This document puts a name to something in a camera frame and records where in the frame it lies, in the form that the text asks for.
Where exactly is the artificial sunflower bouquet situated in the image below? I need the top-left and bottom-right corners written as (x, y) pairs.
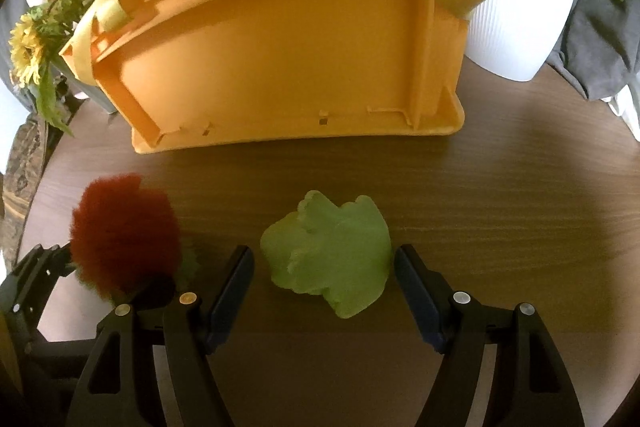
top-left (9, 0), bottom-right (156, 138)

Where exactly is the grey glass vase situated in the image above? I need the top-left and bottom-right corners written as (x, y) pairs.
top-left (52, 57), bottom-right (121, 115)

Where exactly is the red fluffy pompom toy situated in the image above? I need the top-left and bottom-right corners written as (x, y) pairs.
top-left (69, 173), bottom-right (201, 305)

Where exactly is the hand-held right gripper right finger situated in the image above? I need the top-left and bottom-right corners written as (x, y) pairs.
top-left (394, 244), bottom-right (586, 427)

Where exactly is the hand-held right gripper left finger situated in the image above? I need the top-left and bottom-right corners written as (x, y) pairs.
top-left (65, 245), bottom-right (256, 427)

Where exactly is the orange plastic basket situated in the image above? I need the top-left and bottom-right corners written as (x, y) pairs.
top-left (60, 0), bottom-right (502, 155)

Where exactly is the white cloth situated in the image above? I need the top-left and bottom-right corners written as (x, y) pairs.
top-left (602, 82), bottom-right (640, 132)

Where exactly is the green plush toy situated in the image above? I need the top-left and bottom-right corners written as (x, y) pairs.
top-left (260, 190), bottom-right (392, 320)

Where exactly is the brown patterned board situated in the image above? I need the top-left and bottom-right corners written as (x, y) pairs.
top-left (0, 109), bottom-right (51, 268)

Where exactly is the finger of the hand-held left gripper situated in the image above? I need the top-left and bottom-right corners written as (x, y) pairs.
top-left (0, 244), bottom-right (77, 344)
top-left (131, 274), bottom-right (177, 308)

